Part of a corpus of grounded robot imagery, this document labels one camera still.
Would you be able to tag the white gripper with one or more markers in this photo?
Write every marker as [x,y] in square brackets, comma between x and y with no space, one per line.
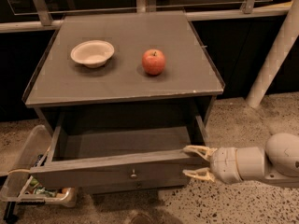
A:
[222,164]

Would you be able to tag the grey top drawer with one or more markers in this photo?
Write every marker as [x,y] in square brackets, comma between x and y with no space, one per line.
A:
[95,150]

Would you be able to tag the grey drawer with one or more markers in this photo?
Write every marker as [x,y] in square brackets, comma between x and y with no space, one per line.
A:
[136,185]
[95,150]

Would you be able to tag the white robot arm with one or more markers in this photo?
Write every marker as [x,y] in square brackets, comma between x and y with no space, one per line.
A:
[277,164]

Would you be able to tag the grey drawer cabinet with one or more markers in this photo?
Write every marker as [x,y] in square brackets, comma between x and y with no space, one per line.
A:
[188,85]

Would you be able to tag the grey middle drawer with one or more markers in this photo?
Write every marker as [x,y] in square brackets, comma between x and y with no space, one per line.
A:
[136,185]

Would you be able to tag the red apple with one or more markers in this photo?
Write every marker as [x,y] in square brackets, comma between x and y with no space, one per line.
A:
[153,62]

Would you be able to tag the white diagonal pole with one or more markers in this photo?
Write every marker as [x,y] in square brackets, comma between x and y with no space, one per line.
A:
[287,35]

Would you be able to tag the white paper bowl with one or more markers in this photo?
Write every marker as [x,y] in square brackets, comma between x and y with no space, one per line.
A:
[93,53]

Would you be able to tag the clear plastic bin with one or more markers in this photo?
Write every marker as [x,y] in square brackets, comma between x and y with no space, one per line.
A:
[33,153]

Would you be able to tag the snack packets in bin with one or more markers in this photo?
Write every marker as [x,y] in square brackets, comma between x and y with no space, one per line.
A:
[36,188]

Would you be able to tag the metal railing with glass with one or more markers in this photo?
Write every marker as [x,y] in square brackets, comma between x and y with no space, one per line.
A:
[38,15]

